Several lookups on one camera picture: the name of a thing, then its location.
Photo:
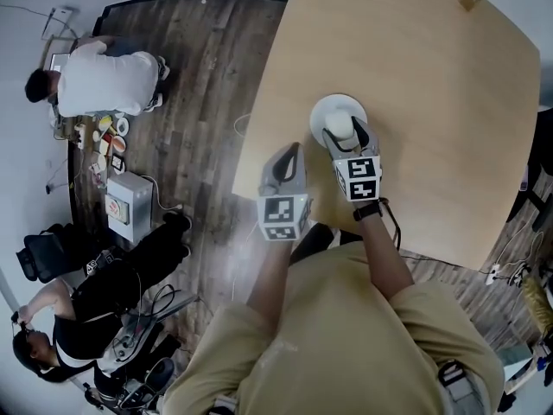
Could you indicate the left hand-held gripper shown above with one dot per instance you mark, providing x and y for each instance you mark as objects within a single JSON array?
[{"x": 283, "y": 214}]

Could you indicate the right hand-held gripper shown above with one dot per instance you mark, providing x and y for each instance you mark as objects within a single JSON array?
[{"x": 358, "y": 177}]

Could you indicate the white round item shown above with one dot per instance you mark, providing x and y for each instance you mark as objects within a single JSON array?
[{"x": 339, "y": 123}]

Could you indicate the person's left forearm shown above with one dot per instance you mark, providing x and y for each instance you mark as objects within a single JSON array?
[{"x": 270, "y": 275}]

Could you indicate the person's right forearm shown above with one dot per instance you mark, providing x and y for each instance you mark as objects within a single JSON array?
[{"x": 384, "y": 253}]

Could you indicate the white round plate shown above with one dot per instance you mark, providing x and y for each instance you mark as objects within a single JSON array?
[{"x": 322, "y": 110}]

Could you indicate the black wristband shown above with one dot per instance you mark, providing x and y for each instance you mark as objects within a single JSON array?
[{"x": 366, "y": 211}]

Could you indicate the light wooden table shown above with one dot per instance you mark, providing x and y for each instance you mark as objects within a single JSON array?
[{"x": 423, "y": 102}]

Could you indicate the white metal box appliance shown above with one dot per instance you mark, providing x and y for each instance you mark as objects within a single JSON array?
[{"x": 134, "y": 201}]

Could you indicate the pile of toy food items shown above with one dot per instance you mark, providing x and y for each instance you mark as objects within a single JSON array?
[{"x": 106, "y": 138}]

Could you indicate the person's tan shirt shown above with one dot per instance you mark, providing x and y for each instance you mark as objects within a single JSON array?
[{"x": 337, "y": 340}]

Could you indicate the white power strip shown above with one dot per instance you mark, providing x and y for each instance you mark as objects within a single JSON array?
[{"x": 493, "y": 273}]

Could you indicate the open laptop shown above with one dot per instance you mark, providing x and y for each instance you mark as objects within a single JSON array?
[{"x": 58, "y": 61}]

